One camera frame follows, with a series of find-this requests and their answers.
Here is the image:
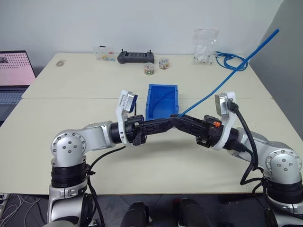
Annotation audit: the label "blue plastic bin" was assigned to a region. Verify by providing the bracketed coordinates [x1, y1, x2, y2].
[144, 83, 180, 122]

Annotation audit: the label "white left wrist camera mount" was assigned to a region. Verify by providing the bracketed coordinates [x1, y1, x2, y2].
[115, 89, 139, 146]

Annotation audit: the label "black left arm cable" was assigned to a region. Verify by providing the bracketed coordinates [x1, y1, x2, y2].
[80, 145, 127, 227]

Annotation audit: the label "dark grey handheld controller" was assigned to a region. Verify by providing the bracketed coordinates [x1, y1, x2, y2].
[116, 49, 156, 65]

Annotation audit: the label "short blue cable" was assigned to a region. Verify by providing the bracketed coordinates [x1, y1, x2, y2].
[152, 92, 176, 114]

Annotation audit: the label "long blue cable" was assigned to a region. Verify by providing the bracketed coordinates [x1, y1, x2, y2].
[174, 28, 280, 118]

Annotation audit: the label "white floor cables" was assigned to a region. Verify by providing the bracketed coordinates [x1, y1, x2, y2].
[0, 193, 41, 224]

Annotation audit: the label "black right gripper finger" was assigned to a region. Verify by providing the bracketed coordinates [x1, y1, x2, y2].
[176, 114, 205, 130]
[173, 119, 203, 140]

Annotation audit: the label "clear plastic box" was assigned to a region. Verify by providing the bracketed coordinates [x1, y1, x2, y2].
[95, 44, 116, 62]

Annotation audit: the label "dark rounded shape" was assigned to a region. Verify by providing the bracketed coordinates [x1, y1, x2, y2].
[120, 201, 152, 227]
[174, 198, 214, 227]

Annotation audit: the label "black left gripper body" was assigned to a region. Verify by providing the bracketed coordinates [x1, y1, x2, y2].
[125, 114, 146, 146]

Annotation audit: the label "open grey laptop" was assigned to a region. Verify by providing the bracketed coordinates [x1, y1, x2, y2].
[0, 50, 37, 127]

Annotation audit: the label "clear bag of white couplers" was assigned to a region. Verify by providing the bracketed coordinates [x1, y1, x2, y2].
[192, 28, 220, 65]

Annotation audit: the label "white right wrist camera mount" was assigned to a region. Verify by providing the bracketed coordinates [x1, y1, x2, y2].
[211, 90, 238, 151]

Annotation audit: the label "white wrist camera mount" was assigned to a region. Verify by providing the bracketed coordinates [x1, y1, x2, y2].
[211, 90, 238, 151]
[115, 89, 139, 146]

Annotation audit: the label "coiled blue cable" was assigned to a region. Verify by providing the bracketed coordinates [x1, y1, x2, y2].
[214, 50, 250, 72]

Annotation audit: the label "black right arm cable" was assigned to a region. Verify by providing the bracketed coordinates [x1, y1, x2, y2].
[228, 97, 268, 190]

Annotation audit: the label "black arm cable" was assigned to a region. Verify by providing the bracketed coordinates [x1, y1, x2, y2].
[80, 145, 127, 227]
[228, 97, 268, 190]

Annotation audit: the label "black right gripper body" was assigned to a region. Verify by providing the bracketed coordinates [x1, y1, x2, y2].
[196, 114, 223, 148]

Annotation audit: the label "small clear jar of beads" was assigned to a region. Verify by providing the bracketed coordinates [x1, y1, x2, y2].
[143, 63, 155, 76]
[159, 57, 171, 70]

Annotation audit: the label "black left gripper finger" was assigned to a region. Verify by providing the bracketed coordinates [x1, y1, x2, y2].
[143, 122, 176, 138]
[143, 117, 177, 131]

